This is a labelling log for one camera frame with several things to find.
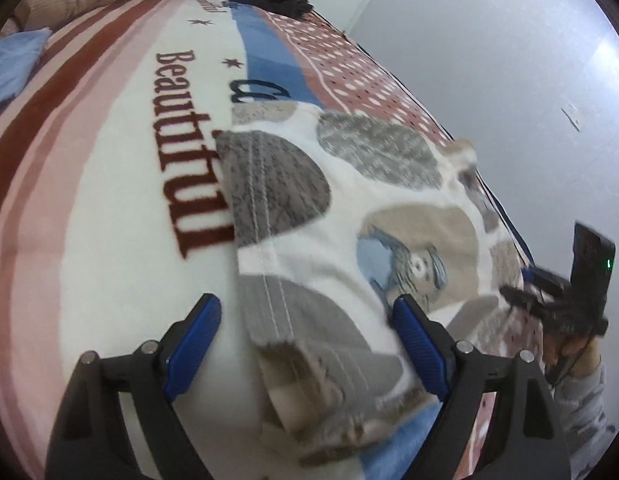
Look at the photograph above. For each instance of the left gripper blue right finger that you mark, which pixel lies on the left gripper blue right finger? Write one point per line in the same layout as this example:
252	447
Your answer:
524	439

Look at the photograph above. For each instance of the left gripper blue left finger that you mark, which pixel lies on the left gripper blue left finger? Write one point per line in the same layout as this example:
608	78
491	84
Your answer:
90	439

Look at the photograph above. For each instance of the white grey patterned pants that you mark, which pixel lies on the white grey patterned pants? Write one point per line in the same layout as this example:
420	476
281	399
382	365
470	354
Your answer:
336	216

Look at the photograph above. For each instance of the grey patterned sleeve forearm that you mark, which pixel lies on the grey patterned sleeve forearm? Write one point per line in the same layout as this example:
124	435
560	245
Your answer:
583	420

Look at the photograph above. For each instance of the right hand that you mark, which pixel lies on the right hand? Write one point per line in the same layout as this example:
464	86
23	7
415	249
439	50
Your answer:
583	353

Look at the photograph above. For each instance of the striped dotted bed blanket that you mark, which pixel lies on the striped dotted bed blanket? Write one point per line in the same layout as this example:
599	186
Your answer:
114	221

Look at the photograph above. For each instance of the light blue folded garment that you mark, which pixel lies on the light blue folded garment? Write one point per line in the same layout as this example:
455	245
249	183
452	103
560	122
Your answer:
19	55

